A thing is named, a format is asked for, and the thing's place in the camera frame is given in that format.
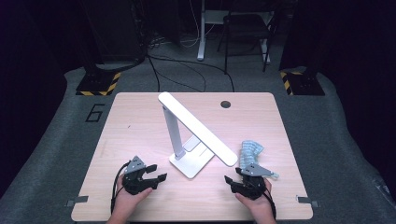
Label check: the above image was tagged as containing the light blue cloth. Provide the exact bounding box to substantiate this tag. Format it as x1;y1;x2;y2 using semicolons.
237;139;280;181

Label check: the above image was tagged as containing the right hand-held gripper black cable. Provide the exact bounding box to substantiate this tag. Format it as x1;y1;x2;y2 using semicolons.
262;185;278;220

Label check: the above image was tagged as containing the dark cabinet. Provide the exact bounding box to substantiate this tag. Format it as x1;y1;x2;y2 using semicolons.
83;0;148;63

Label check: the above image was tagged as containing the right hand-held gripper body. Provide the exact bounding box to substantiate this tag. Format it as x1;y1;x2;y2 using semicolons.
241;163;271;201

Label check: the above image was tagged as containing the black yellow striped stand base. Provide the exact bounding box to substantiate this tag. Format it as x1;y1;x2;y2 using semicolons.
279;69;326;96
75;63;121;97

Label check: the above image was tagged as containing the person's right hand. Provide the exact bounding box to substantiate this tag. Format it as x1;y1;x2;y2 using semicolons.
234;178;276;220

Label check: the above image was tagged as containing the left hand-held gripper black cable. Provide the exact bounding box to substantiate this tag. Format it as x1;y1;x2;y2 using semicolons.
110;161;131;216

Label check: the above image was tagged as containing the black floor cable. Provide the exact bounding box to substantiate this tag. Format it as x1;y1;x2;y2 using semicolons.
148;55;235;93
147;55;162;93

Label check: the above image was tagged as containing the grey table bracket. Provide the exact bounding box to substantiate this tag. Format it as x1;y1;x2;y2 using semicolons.
64;195;90;208
295;194;320;208

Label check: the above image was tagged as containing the person's left hand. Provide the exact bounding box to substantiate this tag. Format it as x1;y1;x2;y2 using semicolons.
114;186;153;216

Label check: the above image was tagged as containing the white desk frame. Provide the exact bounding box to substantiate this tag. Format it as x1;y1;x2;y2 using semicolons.
196;0;275;64

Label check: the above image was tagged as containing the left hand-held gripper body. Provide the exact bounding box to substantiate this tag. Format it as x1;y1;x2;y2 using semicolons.
121;155;150;196

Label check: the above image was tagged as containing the black chair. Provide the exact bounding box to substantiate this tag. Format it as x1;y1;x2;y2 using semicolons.
217;12;278;75

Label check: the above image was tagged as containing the white desk lamp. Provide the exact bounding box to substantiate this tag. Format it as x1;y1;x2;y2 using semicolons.
157;91;239;180

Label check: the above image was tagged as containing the hand-held gripper black cable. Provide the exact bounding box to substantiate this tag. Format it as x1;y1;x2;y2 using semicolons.
110;161;131;216
262;185;278;220

